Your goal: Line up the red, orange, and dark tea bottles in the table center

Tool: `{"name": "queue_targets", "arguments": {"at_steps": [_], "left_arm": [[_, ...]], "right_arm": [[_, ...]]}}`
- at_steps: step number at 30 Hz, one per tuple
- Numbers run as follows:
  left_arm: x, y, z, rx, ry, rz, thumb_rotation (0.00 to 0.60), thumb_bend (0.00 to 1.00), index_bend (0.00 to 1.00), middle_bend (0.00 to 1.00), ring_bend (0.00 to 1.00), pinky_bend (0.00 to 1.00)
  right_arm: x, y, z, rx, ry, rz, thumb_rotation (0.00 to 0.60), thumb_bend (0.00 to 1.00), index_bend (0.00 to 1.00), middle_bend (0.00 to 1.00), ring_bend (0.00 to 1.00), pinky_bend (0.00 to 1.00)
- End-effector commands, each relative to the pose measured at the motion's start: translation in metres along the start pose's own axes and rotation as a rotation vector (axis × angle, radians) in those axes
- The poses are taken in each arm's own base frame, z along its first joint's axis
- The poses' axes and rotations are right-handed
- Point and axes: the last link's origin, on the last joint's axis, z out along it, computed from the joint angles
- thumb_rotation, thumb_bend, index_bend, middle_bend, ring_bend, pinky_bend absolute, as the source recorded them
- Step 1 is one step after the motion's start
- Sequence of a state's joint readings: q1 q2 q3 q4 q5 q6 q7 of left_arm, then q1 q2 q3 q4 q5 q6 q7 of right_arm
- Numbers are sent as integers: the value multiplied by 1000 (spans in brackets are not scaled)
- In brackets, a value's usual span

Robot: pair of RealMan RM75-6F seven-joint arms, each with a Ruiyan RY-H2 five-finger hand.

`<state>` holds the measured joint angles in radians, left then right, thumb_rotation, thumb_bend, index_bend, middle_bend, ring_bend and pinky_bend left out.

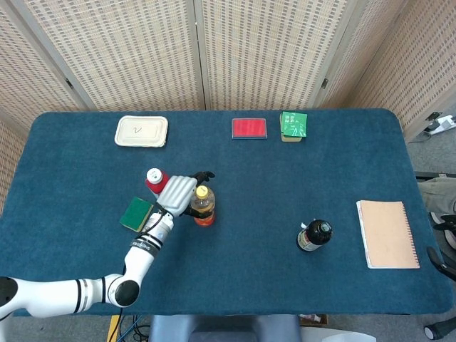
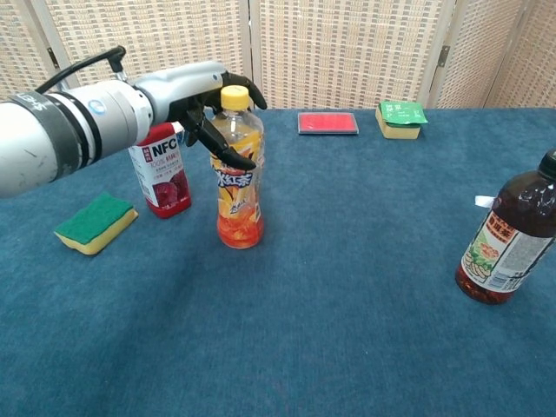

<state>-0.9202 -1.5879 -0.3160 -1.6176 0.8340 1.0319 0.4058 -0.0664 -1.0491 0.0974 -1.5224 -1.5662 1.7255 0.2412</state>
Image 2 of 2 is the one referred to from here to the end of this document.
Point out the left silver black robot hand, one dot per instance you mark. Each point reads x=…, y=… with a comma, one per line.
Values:
x=182, y=84

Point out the red NFC juice bottle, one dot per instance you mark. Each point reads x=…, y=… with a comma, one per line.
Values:
x=167, y=187

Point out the orange iced tea bottle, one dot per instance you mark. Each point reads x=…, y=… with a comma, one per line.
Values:
x=239, y=208

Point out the dark brown tea bottle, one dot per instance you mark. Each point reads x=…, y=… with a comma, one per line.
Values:
x=512, y=217

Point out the black screen hinge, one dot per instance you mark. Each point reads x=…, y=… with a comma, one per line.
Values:
x=444, y=55
x=53, y=57

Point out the red ink pad box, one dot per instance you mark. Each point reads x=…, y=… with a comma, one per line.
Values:
x=328, y=122

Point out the green yellow scrub sponge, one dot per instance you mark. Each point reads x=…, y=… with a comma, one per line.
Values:
x=95, y=217

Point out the woven folding screen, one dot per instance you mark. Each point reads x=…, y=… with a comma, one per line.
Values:
x=347, y=52

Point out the green paper packet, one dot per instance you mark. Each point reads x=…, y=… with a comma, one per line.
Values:
x=401, y=112

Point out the yellow sponge block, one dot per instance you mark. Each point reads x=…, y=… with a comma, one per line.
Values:
x=399, y=131

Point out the blue table cloth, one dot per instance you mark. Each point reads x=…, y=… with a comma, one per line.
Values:
x=304, y=304

